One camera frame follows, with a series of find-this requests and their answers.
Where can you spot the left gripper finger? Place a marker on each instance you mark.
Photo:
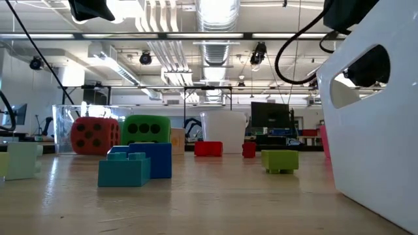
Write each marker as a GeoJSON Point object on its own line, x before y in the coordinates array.
{"type": "Point", "coordinates": [91, 9]}

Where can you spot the red foam die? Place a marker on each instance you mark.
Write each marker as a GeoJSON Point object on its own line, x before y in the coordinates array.
{"type": "Point", "coordinates": [94, 135]}

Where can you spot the green foam die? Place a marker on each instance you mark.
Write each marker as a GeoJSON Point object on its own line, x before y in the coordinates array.
{"type": "Point", "coordinates": [147, 129]}

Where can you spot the tan wooden block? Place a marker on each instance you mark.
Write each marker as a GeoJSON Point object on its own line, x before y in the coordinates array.
{"type": "Point", "coordinates": [178, 140]}

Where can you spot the mint toy brick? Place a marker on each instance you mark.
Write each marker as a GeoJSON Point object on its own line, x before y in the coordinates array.
{"type": "Point", "coordinates": [23, 161]}

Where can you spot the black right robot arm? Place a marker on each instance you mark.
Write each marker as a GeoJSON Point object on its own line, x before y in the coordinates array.
{"type": "Point", "coordinates": [346, 14]}

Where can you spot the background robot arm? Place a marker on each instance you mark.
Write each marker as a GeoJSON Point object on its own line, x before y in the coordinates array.
{"type": "Point", "coordinates": [192, 124]}
{"type": "Point", "coordinates": [48, 123]}

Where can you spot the black overhead crossbar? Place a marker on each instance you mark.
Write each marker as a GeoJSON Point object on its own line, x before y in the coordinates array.
{"type": "Point", "coordinates": [130, 36]}

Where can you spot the black ceiling spotlight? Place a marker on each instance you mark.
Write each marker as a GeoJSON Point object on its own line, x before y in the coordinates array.
{"type": "Point", "coordinates": [36, 63]}
{"type": "Point", "coordinates": [145, 58]}
{"type": "Point", "coordinates": [258, 53]}

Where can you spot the white plastic bin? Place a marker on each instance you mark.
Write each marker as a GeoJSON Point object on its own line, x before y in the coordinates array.
{"type": "Point", "coordinates": [375, 147]}

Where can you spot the red box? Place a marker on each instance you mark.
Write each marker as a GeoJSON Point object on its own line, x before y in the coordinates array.
{"type": "Point", "coordinates": [310, 132]}

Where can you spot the large black monitor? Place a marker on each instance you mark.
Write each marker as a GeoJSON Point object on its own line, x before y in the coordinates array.
{"type": "Point", "coordinates": [269, 114]}

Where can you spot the blue box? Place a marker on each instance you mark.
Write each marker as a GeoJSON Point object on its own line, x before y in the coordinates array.
{"type": "Point", "coordinates": [277, 132]}

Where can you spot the clear plastic container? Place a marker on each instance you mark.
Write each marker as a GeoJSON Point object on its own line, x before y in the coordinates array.
{"type": "Point", "coordinates": [62, 130]}

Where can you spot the small desk monitor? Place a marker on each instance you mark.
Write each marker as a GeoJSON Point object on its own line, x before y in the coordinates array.
{"type": "Point", "coordinates": [19, 114]}

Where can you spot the small green square brick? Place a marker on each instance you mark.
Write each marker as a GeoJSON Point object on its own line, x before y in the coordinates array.
{"type": "Point", "coordinates": [279, 160]}

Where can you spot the small red cube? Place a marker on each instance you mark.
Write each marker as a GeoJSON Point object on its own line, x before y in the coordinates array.
{"type": "Point", "coordinates": [249, 150]}

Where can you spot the translucent white plastic cup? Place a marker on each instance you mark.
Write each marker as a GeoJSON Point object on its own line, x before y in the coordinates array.
{"type": "Point", "coordinates": [223, 130]}

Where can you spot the blue toy brick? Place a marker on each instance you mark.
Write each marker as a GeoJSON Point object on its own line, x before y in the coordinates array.
{"type": "Point", "coordinates": [160, 160]}

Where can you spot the teal two-stud brick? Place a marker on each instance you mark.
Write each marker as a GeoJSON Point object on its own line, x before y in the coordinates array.
{"type": "Point", "coordinates": [124, 173]}

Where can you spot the red two-stud brick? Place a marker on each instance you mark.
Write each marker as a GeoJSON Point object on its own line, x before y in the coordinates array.
{"type": "Point", "coordinates": [209, 149]}

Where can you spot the white rectangular air duct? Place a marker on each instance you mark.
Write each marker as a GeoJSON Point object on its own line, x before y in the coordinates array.
{"type": "Point", "coordinates": [111, 63]}

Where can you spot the silver round air duct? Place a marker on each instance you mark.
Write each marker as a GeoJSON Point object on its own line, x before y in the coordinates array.
{"type": "Point", "coordinates": [215, 49]}

